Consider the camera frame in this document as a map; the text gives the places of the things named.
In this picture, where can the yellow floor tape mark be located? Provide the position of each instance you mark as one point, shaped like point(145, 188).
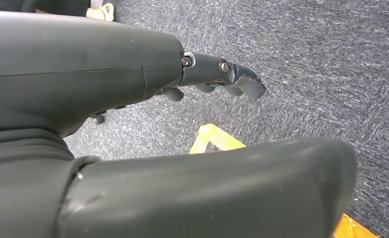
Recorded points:
point(214, 136)

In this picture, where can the person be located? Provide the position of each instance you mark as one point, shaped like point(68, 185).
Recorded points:
point(66, 6)

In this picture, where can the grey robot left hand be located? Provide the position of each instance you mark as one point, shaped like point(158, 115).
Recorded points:
point(66, 65)

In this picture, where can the person's foot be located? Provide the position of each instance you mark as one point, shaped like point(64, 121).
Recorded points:
point(99, 13)

